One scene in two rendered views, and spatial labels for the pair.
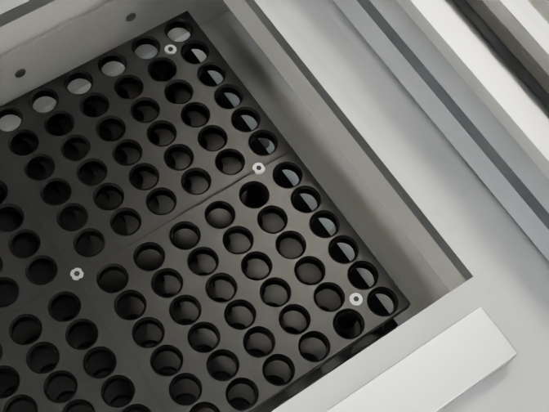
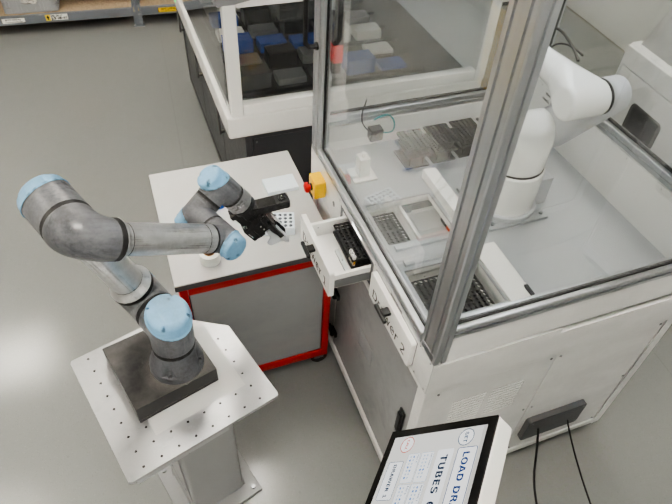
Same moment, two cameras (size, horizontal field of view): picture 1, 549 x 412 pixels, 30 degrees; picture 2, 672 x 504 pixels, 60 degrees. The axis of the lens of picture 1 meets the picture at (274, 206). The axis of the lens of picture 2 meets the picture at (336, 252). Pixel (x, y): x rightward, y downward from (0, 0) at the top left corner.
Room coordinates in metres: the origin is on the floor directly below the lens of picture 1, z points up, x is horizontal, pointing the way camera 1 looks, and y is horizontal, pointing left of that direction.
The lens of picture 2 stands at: (1.36, 0.16, 2.26)
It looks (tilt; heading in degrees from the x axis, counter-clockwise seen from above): 46 degrees down; 201
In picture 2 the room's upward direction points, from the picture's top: 4 degrees clockwise
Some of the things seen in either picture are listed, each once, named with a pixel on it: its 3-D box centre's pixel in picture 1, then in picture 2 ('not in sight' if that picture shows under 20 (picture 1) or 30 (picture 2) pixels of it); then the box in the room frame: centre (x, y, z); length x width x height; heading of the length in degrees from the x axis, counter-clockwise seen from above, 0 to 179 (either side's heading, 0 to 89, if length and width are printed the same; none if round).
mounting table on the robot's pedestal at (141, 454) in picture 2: not in sight; (176, 388); (0.69, -0.58, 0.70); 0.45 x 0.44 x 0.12; 150
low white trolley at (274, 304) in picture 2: not in sight; (244, 276); (-0.03, -0.79, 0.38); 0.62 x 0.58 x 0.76; 44
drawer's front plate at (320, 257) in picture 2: not in sight; (316, 253); (0.15, -0.38, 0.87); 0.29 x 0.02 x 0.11; 44
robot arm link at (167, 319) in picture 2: not in sight; (168, 323); (0.66, -0.58, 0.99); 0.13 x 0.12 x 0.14; 67
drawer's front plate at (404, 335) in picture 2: not in sight; (391, 316); (0.28, -0.07, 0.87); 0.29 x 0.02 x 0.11; 44
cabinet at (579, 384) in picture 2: not in sight; (458, 309); (-0.24, 0.09, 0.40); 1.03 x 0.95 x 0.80; 44
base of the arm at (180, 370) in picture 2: not in sight; (175, 351); (0.66, -0.57, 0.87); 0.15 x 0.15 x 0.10
